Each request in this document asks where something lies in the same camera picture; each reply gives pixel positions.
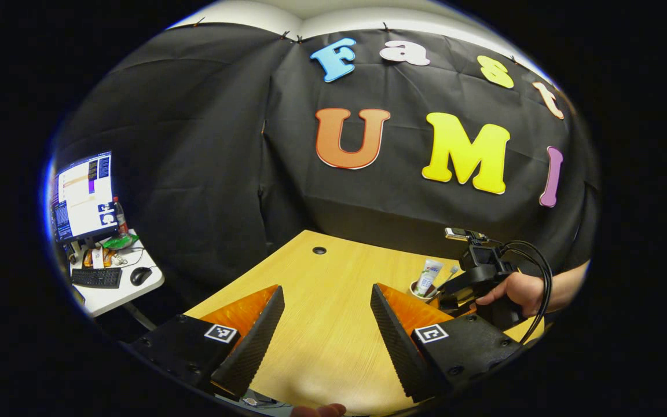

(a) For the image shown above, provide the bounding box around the white toothbrush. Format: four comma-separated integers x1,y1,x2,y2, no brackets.
435,265,460,293

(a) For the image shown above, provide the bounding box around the black cable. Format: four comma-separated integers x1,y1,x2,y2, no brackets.
499,240,554,345

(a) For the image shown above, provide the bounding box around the green packet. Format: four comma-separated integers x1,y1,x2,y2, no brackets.
102,233,140,251

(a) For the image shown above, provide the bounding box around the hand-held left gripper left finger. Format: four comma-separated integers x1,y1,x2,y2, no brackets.
131,285,285,400

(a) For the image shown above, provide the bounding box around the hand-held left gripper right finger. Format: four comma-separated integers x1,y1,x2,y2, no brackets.
370,283,524,403

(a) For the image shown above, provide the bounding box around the black backdrop cloth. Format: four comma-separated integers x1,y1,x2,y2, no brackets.
53,22,600,325

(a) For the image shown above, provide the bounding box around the computer monitor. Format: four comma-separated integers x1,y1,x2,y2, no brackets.
50,151,120,244

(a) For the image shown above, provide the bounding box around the wooden desktop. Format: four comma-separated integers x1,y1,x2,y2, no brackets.
185,230,545,416

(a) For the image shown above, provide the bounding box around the white side desk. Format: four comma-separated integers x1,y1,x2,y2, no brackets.
64,229,165,318

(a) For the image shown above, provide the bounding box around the white toothpaste tube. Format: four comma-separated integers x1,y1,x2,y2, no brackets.
415,259,445,297

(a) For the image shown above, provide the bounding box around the red capped bottle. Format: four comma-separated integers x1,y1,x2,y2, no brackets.
112,196,129,235

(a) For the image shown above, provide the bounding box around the black keyboard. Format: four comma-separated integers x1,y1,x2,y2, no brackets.
71,267,123,289

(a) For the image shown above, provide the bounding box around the beige cup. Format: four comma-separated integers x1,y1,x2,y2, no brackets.
408,280,444,303

